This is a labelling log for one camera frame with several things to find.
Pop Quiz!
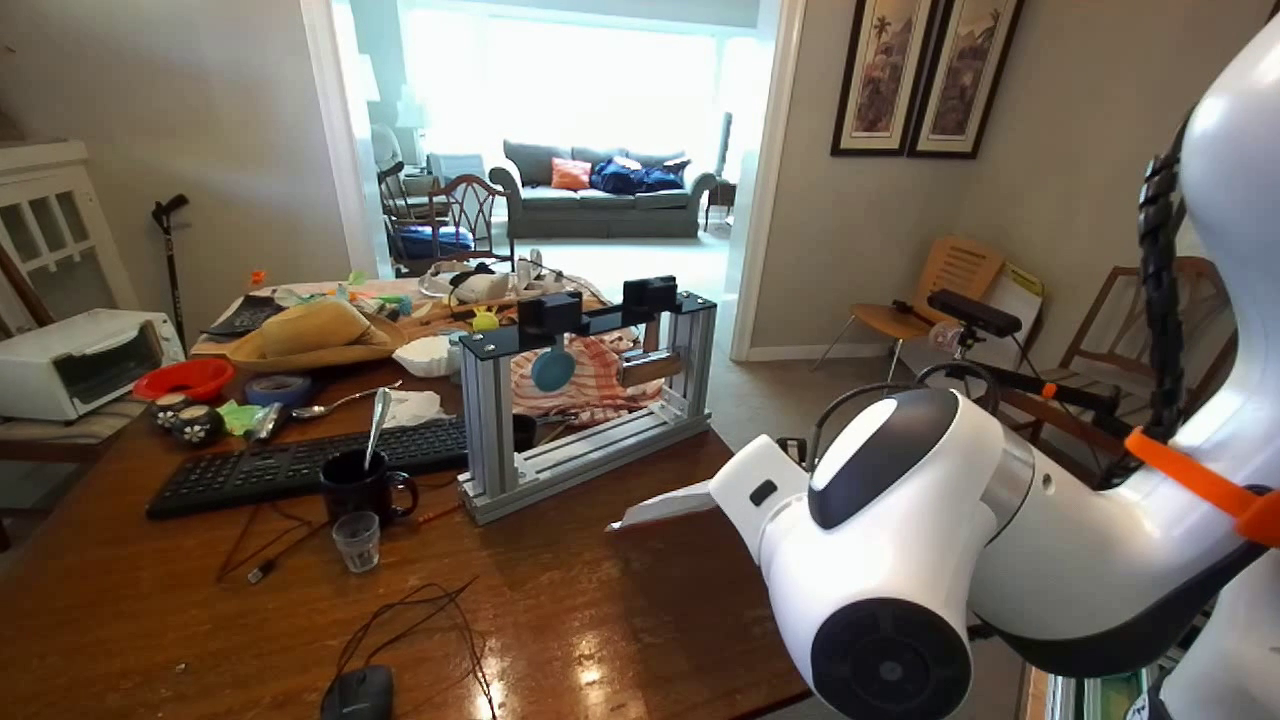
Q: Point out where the light wooden folding chair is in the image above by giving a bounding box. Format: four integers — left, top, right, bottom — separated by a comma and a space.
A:
849, 238, 1012, 394

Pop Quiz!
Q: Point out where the black mouse cable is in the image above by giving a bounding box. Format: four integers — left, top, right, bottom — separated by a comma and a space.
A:
332, 574, 501, 720

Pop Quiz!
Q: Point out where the wooden crate with metal rails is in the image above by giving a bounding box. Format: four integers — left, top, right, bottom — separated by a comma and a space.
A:
1017, 655, 1178, 720

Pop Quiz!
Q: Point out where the black computer mouse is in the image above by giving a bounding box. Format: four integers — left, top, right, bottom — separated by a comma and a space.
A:
316, 661, 401, 720

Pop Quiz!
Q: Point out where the orange cushion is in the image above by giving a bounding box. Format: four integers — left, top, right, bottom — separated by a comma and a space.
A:
547, 158, 595, 198

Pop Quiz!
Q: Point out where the wide black camera box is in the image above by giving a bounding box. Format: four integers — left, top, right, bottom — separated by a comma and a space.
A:
618, 271, 681, 329

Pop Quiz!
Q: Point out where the white board with yellow edge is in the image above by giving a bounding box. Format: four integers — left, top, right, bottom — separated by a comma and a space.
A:
986, 264, 1053, 342

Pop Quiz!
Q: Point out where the small black camera box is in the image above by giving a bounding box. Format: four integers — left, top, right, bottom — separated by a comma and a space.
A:
515, 289, 589, 353

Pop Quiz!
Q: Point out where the white napkin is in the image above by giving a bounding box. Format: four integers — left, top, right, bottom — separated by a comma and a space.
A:
376, 386, 452, 434

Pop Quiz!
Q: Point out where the orange striped cloth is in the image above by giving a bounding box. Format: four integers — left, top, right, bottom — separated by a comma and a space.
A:
508, 329, 670, 434

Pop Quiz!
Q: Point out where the small clear glass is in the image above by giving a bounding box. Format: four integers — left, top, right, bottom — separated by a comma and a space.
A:
328, 510, 386, 579

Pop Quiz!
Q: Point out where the black padded bar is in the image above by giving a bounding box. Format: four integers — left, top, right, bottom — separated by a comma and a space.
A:
923, 289, 1027, 342

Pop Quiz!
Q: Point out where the teal round disc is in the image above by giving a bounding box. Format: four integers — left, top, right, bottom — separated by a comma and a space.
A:
528, 342, 581, 396

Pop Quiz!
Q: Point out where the black round container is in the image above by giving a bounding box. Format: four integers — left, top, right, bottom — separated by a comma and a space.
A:
147, 396, 226, 454

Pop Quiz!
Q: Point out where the white bowl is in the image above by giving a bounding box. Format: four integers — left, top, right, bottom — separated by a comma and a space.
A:
386, 331, 462, 381

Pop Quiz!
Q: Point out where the black framed picture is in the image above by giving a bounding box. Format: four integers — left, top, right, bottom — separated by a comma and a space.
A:
906, 0, 1027, 163
828, 0, 944, 161

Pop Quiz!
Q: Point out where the dark wooden dining chair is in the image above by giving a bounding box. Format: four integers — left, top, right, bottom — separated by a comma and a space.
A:
419, 171, 518, 271

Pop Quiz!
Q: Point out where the silver spoon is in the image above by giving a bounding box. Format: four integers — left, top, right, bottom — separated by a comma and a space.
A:
358, 386, 394, 471

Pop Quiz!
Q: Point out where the black flat tray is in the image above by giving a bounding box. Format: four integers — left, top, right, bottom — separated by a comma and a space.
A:
204, 292, 289, 342

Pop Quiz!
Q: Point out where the thin dark cable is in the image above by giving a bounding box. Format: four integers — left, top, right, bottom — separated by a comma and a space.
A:
211, 493, 337, 588

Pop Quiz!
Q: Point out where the black walking cane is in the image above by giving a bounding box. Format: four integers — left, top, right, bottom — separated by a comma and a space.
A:
147, 194, 193, 353

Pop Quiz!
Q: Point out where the grey aluminium frame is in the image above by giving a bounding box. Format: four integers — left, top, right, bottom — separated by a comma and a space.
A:
446, 292, 721, 530

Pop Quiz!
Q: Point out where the mustard yellow cloth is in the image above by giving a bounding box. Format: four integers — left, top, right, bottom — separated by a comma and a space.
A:
216, 292, 394, 374

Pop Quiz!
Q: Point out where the black computer keyboard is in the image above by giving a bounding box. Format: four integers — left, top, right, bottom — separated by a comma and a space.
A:
138, 417, 471, 524

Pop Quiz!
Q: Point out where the blue seat cushion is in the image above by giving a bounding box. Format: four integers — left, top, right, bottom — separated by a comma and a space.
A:
386, 222, 480, 264

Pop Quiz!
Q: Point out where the orange cable strap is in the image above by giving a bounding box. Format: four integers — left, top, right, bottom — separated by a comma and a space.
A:
1120, 425, 1280, 551

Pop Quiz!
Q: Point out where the green crumpled item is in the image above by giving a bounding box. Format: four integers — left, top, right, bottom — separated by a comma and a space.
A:
216, 396, 277, 442

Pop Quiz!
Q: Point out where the blue tape roll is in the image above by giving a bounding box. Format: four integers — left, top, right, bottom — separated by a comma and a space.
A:
238, 374, 316, 411

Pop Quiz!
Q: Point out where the dark grey sofa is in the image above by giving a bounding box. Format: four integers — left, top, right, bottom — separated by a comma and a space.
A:
482, 136, 725, 244

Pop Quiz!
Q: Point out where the black pole with orange tape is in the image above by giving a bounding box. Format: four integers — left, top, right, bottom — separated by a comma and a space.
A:
914, 357, 1140, 419

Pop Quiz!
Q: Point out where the black mug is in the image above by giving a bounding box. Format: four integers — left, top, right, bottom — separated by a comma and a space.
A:
316, 450, 419, 530

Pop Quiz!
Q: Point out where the red bowl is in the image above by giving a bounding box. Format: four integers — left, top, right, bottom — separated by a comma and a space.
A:
132, 357, 238, 409

